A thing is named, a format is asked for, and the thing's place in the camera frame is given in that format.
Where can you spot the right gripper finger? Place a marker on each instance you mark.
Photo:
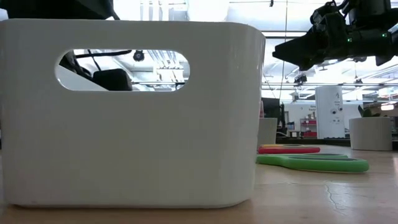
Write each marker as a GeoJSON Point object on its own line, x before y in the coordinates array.
{"type": "Point", "coordinates": [304, 51]}

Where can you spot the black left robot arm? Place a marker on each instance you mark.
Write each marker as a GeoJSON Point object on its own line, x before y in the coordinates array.
{"type": "Point", "coordinates": [62, 7]}

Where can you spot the white pot with green plant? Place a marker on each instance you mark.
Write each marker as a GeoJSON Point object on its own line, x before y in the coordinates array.
{"type": "Point", "coordinates": [370, 133]}

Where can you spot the red shelf unit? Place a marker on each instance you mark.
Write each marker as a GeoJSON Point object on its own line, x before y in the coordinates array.
{"type": "Point", "coordinates": [309, 133]}

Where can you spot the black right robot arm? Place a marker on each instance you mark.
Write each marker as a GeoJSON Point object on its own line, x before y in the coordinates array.
{"type": "Point", "coordinates": [373, 40]}

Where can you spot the black ceiling device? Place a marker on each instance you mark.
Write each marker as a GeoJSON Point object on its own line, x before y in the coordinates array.
{"type": "Point", "coordinates": [300, 79]}

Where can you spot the black ceiling spotlight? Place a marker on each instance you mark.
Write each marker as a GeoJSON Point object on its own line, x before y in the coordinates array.
{"type": "Point", "coordinates": [360, 59]}
{"type": "Point", "coordinates": [138, 55]}

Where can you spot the white plastic bin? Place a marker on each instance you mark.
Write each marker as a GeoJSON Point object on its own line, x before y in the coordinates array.
{"type": "Point", "coordinates": [140, 140]}

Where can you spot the black aluminium table frame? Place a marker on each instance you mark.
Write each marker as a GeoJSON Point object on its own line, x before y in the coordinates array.
{"type": "Point", "coordinates": [329, 142]}

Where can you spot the grey plastic bin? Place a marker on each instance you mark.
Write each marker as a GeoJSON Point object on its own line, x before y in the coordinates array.
{"type": "Point", "coordinates": [269, 132]}

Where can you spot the white column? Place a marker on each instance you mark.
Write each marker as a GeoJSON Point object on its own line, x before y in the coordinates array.
{"type": "Point", "coordinates": [326, 99]}

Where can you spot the black monitor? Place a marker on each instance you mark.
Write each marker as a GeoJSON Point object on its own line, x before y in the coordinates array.
{"type": "Point", "coordinates": [272, 107]}

